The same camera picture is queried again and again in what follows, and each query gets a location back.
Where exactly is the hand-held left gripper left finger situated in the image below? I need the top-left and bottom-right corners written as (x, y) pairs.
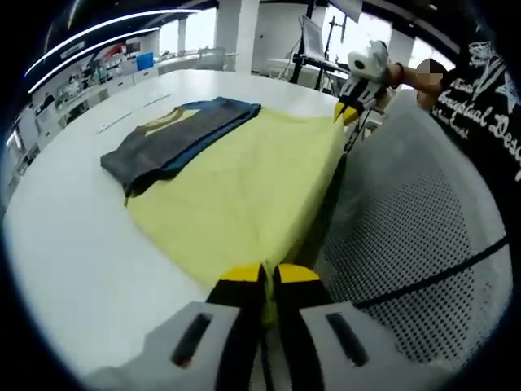
top-left (87, 262), bottom-right (269, 391)

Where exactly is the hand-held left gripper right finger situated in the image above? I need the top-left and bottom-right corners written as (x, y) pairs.
top-left (271, 263), bottom-right (444, 391)

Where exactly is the yellow blue black garment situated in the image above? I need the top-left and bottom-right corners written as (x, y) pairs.
top-left (100, 96), bottom-right (348, 331)

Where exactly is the person's right hand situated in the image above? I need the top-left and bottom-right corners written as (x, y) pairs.
top-left (382, 60), bottom-right (408, 90)

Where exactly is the tilted white panel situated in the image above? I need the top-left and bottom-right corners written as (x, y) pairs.
top-left (300, 15), bottom-right (326, 56)

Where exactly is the black metal stand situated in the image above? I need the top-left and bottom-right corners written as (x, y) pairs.
top-left (291, 2), bottom-right (355, 89)

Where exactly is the white side desk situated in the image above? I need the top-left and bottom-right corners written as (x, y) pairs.
top-left (266, 56), bottom-right (351, 81)

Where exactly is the white mesh chair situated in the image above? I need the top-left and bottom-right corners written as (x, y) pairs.
top-left (317, 87), bottom-right (514, 380)

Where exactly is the person in black t-shirt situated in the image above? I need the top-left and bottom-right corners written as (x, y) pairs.
top-left (417, 24), bottom-right (521, 184)

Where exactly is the white square pillar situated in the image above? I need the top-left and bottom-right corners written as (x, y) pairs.
top-left (215, 0), bottom-right (269, 74)

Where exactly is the grey mesh office chair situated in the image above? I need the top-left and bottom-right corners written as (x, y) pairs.
top-left (197, 46), bottom-right (227, 70)

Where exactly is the long curved ceiling light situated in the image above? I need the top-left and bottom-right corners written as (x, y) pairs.
top-left (40, 8), bottom-right (200, 66)
top-left (24, 27), bottom-right (162, 78)

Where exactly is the long white counter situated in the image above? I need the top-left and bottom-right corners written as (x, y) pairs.
top-left (36, 60), bottom-right (160, 123)

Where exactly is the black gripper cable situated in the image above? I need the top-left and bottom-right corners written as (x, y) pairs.
top-left (344, 108), bottom-right (387, 156)

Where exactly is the red blue wall sign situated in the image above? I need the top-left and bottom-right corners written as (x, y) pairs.
top-left (103, 42), bottom-right (129, 58)

